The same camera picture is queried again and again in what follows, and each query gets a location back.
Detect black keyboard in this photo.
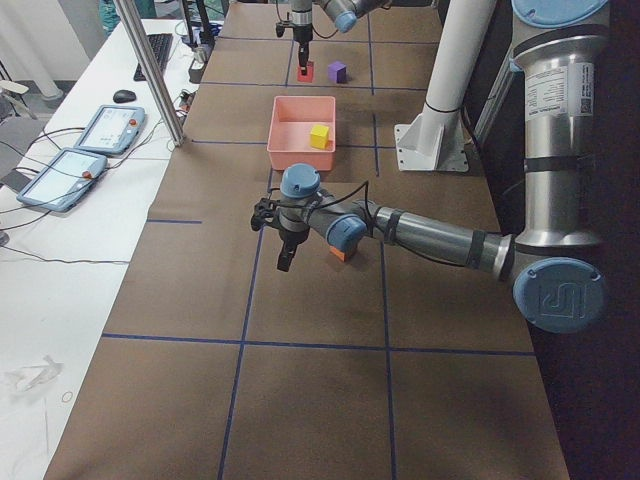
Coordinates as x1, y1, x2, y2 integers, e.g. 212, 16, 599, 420
147, 33, 173, 76

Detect purple foam block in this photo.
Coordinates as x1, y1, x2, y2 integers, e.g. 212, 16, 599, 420
327, 61, 348, 84

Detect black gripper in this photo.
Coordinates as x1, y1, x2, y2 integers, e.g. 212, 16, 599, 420
294, 24, 312, 70
277, 227, 310, 272

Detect aluminium frame post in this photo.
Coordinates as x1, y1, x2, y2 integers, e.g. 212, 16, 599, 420
114, 0, 185, 147

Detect teach pendant tablet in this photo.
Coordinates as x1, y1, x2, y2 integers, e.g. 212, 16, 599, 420
16, 148, 107, 213
74, 105, 146, 156

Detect orange foam block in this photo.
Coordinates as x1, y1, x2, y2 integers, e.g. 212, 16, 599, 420
330, 246, 357, 262

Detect black computer mouse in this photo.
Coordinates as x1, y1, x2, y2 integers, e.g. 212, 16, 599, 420
112, 89, 137, 104

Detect pink plastic bin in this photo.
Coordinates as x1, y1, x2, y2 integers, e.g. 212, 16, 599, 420
267, 96, 336, 172

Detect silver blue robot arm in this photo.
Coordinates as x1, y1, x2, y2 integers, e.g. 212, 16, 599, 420
251, 1, 610, 333
275, 0, 391, 76

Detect yellow foam block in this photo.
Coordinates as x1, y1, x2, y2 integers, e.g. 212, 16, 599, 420
309, 124, 330, 150

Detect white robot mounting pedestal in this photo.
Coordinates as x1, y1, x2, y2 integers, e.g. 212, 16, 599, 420
394, 0, 496, 172

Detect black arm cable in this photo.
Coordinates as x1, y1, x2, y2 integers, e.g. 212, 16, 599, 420
267, 180, 396, 241
274, 9, 341, 40

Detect crumpled clear plastic wrap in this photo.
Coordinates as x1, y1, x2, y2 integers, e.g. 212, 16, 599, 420
2, 355, 64, 395

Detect red foam block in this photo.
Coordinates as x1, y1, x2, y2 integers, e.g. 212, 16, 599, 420
297, 61, 314, 83

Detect near teach pendant tablet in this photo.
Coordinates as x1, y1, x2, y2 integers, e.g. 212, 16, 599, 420
16, 148, 107, 213

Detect brown paper table cover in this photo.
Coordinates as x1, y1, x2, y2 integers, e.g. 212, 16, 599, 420
46, 4, 568, 479

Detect far teach pendant tablet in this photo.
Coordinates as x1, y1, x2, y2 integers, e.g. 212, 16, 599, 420
74, 105, 146, 156

